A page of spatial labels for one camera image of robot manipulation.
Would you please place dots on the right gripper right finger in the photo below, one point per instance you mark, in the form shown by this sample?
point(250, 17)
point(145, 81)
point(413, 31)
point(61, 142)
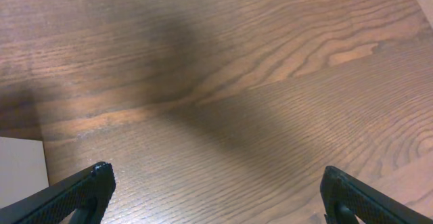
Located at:
point(348, 200)

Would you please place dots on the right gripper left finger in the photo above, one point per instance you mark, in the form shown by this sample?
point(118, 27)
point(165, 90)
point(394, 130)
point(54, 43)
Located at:
point(84, 196)

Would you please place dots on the white cardboard box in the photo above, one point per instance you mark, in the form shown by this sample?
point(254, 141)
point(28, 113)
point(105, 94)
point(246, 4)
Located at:
point(23, 169)

